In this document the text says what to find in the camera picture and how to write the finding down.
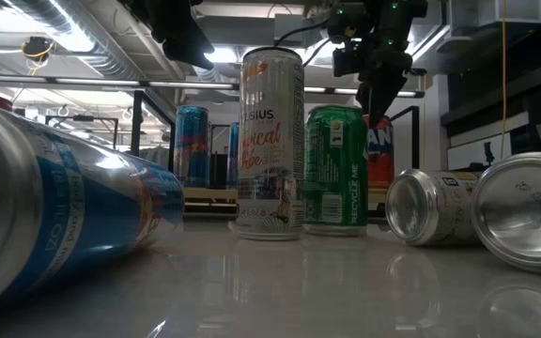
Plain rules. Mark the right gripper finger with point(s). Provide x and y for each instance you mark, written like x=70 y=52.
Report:
x=364 y=101
x=383 y=94

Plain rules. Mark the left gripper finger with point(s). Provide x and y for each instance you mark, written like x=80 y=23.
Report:
x=183 y=44

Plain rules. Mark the green soda can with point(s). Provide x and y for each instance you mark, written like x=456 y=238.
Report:
x=336 y=169

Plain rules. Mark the white Celsius tropical print can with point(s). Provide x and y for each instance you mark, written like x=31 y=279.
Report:
x=270 y=141
x=421 y=206

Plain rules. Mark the blue silver Red Bull can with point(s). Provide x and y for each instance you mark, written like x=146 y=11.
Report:
x=87 y=202
x=191 y=150
x=233 y=155

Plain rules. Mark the white Celsius can yellow band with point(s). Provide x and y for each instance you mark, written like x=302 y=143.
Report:
x=524 y=216

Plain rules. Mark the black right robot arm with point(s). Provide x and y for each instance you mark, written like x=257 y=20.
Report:
x=392 y=19

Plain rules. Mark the long ceiling light bar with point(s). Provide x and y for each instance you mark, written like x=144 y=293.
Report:
x=327 y=89
x=111 y=82

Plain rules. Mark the fluorescent ceiling light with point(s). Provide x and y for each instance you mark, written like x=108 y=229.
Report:
x=223 y=55

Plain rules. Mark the grey ceiling box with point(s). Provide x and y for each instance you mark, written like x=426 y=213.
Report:
x=287 y=23

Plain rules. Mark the small black stand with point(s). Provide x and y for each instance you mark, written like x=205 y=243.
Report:
x=488 y=152

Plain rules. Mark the black background cabinet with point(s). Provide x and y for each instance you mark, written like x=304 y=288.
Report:
x=219 y=171

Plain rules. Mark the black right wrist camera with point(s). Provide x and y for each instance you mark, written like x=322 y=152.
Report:
x=345 y=63

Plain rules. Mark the black metal frame post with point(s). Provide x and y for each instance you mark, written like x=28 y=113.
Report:
x=135 y=136
x=416 y=141

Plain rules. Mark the wide silver ventilation duct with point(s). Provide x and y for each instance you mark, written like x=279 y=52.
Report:
x=87 y=42

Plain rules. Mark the thin black background frame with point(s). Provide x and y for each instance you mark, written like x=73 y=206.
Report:
x=82 y=118

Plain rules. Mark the white wall-mounted unit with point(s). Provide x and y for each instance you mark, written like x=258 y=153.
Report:
x=510 y=11

